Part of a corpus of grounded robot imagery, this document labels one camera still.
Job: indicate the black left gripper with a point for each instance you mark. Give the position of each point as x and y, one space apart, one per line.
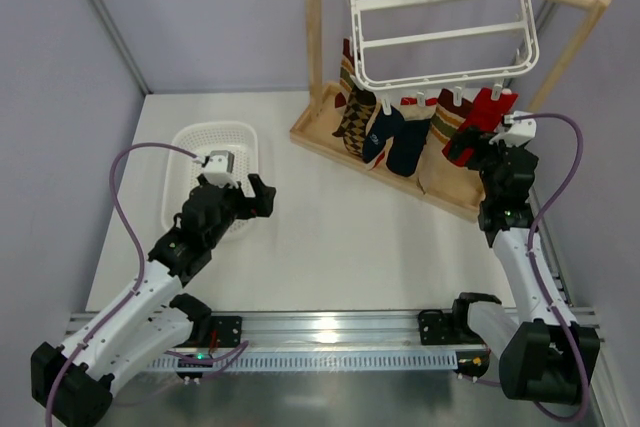
241 202

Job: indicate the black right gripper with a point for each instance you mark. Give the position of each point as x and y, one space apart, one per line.
481 148

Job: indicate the beige striped green sock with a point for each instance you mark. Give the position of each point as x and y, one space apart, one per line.
436 173

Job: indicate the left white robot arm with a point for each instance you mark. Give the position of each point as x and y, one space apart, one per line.
77 381

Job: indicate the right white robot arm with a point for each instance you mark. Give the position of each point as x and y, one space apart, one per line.
544 355

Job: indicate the white plastic clip hanger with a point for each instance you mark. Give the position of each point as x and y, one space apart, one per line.
400 46

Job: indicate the navy blue sock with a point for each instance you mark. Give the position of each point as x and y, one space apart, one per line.
409 139

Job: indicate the white perforated plastic basket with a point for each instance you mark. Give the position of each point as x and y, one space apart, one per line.
201 138

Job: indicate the navy sock beige red toe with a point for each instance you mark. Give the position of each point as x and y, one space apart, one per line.
385 126

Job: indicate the wooden rack with tray base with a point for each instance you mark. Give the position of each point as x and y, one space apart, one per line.
314 129

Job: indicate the brown argyle sock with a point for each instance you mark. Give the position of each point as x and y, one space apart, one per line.
356 104

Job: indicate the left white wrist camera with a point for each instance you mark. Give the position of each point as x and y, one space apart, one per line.
217 167

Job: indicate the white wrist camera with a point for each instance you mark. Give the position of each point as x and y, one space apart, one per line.
217 167
514 130

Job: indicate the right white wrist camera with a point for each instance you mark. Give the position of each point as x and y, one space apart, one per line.
514 130

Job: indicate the slotted grey cable duct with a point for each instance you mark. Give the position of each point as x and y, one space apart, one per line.
255 361

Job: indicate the aluminium mounting rail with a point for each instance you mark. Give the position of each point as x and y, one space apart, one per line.
309 331

